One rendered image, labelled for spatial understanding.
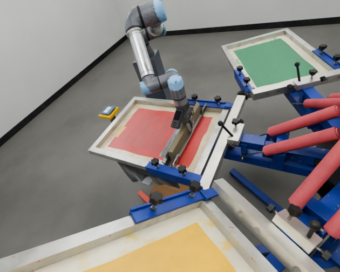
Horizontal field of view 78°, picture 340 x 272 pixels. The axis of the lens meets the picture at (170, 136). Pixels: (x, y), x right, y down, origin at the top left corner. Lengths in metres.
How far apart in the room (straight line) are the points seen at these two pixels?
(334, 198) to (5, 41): 4.58
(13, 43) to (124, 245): 4.27
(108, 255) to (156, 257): 0.13
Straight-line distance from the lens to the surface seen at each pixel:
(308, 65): 1.85
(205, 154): 1.15
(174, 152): 1.13
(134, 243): 0.69
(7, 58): 4.59
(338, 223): 0.87
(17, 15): 4.77
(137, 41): 1.25
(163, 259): 0.68
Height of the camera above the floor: 1.89
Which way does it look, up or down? 44 degrees down
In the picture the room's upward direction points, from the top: 20 degrees counter-clockwise
